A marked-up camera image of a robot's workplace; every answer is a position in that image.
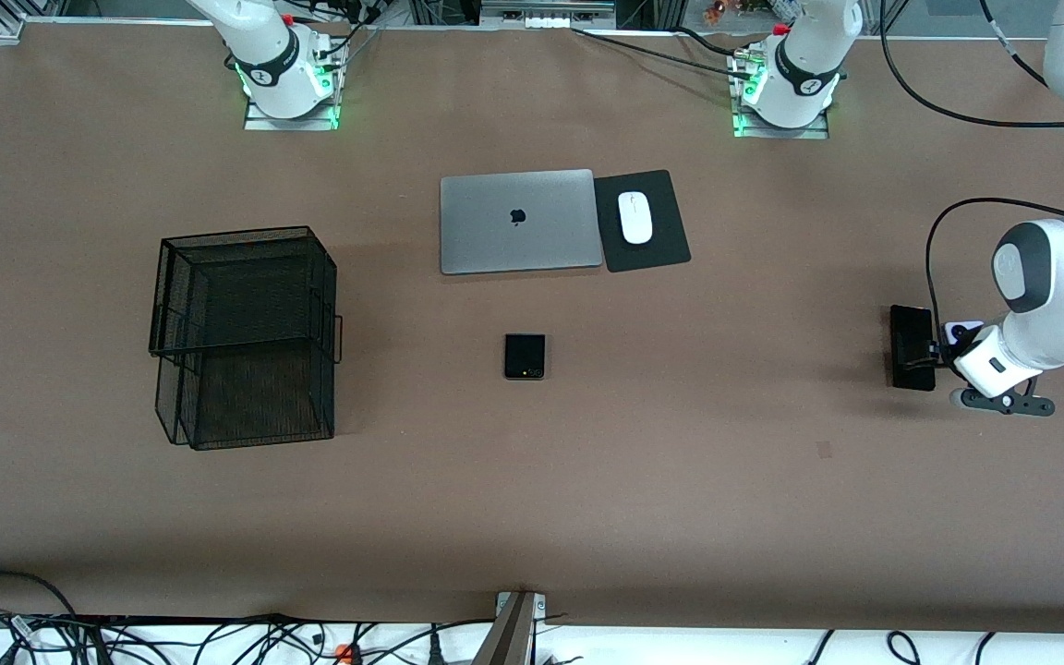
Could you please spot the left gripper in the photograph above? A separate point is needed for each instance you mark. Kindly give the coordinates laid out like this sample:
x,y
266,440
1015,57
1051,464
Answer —
x,y
937,352

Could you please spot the long black smartphone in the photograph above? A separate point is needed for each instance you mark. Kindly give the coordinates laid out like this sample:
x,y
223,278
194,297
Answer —
x,y
906,323

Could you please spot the small black flip phone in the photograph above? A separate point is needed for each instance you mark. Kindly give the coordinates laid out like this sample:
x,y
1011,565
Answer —
x,y
525,356

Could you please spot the lilac flip phone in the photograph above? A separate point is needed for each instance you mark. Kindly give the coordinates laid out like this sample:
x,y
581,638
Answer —
x,y
961,331

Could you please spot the black mouse pad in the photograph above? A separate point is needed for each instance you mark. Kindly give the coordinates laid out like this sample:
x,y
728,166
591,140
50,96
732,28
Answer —
x,y
666,245

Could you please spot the white computer mouse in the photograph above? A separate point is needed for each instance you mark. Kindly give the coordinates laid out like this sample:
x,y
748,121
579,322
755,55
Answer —
x,y
635,220

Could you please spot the silver closed laptop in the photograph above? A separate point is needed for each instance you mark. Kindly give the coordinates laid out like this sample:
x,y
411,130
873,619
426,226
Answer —
x,y
495,231

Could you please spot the grey power strip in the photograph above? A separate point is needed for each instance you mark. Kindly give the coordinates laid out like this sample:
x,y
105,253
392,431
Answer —
x,y
546,18

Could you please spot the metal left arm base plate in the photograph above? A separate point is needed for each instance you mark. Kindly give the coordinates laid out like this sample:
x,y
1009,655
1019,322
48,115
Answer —
x,y
809,133

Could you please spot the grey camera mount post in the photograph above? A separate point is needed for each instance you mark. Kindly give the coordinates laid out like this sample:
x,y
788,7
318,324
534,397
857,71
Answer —
x,y
509,637

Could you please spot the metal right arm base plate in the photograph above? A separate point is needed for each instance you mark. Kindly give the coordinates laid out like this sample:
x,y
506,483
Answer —
x,y
264,123

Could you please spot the aluminium frame corner bracket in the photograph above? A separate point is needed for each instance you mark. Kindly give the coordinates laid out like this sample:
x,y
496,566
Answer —
x,y
10,28

